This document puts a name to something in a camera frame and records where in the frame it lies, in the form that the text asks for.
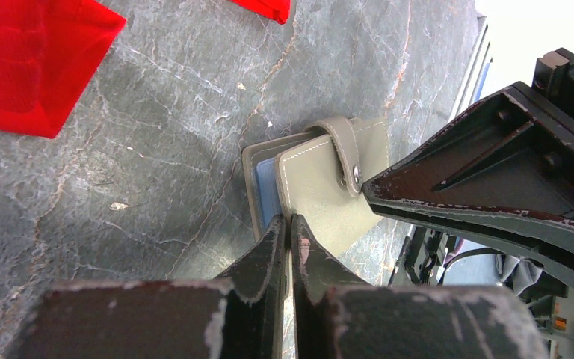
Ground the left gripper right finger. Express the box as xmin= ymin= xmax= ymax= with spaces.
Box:
xmin=291 ymin=215 xmax=549 ymax=358

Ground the red kung fu t-shirt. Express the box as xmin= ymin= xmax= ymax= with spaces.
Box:
xmin=0 ymin=0 xmax=293 ymax=140

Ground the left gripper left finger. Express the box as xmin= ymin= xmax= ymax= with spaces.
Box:
xmin=7 ymin=215 xmax=286 ymax=358

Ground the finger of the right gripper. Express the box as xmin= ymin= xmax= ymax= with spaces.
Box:
xmin=363 ymin=82 xmax=574 ymax=289

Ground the aluminium frame rail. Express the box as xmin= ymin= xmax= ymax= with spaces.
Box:
xmin=448 ymin=15 xmax=493 ymax=122

